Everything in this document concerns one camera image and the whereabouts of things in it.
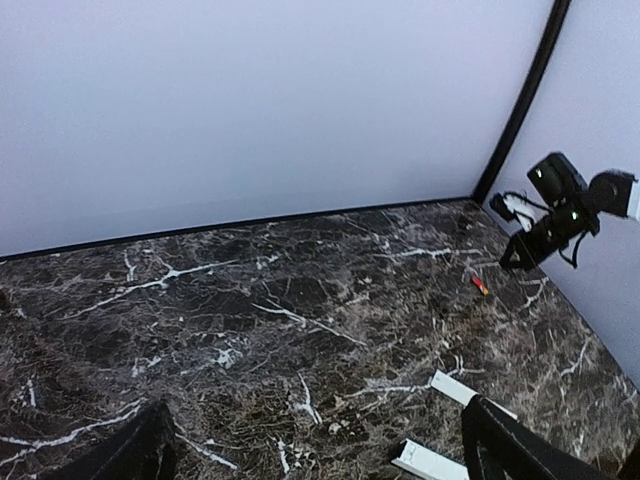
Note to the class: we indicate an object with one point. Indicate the white battery cover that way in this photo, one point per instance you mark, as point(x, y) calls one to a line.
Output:
point(452, 388)

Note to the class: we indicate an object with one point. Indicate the black frame post right rear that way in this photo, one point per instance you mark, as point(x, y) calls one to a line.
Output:
point(541, 59)

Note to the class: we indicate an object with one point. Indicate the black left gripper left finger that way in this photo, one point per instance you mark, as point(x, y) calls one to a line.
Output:
point(143, 449)

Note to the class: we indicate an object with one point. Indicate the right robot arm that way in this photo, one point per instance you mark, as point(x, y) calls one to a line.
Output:
point(569, 212)

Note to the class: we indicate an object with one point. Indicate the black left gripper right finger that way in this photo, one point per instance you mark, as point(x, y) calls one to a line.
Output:
point(496, 446)

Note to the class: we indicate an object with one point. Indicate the red yellow AA battery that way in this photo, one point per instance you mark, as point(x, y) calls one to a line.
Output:
point(480, 285)

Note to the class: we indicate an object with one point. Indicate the white remote control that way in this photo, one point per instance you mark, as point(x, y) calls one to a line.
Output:
point(424, 463)

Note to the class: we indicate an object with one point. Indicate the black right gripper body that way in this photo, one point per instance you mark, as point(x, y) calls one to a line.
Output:
point(527, 249)

